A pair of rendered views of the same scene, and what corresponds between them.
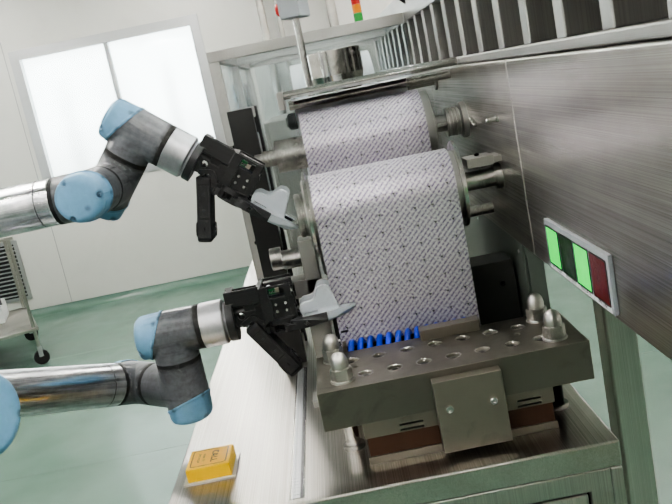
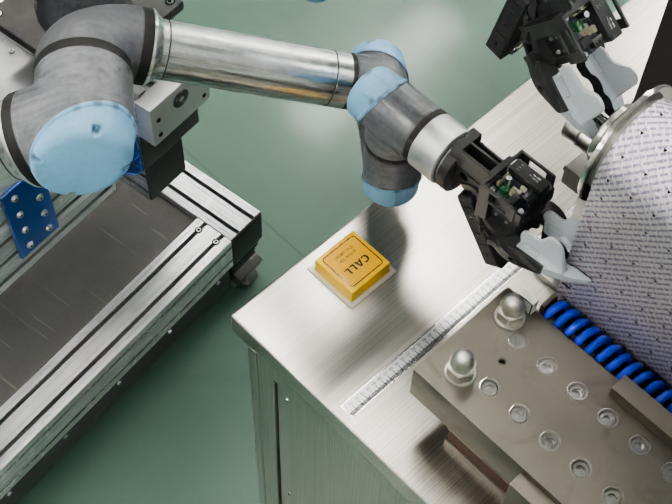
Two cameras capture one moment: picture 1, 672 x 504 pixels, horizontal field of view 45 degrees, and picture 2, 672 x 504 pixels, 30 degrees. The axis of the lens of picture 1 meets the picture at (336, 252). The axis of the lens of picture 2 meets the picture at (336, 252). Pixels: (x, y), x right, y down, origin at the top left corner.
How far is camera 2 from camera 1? 105 cm
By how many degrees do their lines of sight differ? 56
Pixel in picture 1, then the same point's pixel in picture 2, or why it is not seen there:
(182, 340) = (388, 144)
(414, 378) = (506, 456)
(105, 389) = (314, 98)
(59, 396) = (249, 89)
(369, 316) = (599, 303)
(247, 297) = (475, 171)
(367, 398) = (456, 418)
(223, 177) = (534, 26)
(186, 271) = not seen: outside the picture
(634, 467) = not seen: outside the picture
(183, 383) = (376, 172)
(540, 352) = not seen: outside the picture
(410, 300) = (652, 338)
